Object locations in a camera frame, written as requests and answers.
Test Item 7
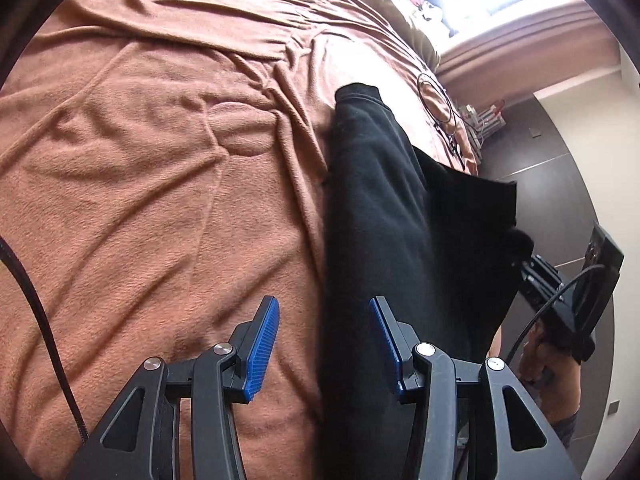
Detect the black braided cable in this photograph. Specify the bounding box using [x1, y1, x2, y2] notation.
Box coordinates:
[0, 235, 91, 443]
[506, 264, 607, 363]

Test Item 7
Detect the black t-shirt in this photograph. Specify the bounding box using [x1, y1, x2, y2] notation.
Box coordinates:
[317, 81, 535, 480]

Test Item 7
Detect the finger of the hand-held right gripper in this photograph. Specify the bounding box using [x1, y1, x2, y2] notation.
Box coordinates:
[520, 254, 566, 306]

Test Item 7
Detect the small storage rack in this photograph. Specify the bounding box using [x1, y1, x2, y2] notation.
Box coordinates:
[461, 101, 507, 147]

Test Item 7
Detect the black cable coil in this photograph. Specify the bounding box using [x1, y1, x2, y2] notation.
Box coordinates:
[416, 72, 457, 127]

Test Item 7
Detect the brown fleece blanket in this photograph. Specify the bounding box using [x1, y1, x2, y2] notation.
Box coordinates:
[0, 0, 483, 480]

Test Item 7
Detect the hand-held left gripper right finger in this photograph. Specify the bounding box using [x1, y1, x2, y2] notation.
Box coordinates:
[369, 296, 583, 480]

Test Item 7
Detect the black cable with connectors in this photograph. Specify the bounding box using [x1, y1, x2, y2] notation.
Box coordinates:
[437, 124, 468, 168]

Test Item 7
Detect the person's grey garment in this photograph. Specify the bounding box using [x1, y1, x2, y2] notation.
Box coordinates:
[549, 410, 581, 451]

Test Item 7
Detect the pink curtain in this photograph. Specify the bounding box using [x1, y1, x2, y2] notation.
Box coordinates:
[437, 0, 623, 108]

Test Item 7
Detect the person's right hand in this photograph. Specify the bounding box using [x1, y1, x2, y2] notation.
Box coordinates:
[519, 324, 582, 387]

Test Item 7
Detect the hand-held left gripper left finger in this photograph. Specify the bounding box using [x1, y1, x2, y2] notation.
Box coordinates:
[65, 296, 281, 480]

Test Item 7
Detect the person's right forearm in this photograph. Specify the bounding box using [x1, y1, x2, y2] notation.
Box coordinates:
[542, 362, 585, 426]

